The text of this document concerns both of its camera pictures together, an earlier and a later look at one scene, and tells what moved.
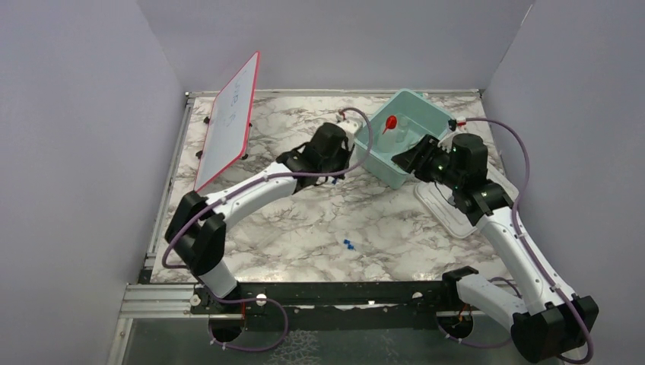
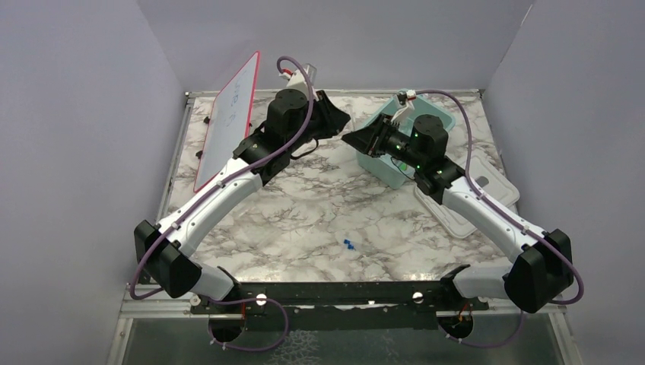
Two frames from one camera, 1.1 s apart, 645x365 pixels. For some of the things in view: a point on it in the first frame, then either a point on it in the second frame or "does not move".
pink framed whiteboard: x=226 y=134 does not move
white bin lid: x=440 y=200 does not move
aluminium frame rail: x=158 y=301 does not move
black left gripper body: x=341 y=162 -> x=322 y=124
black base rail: x=335 y=305 does not move
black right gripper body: x=434 y=165 -> x=386 y=138
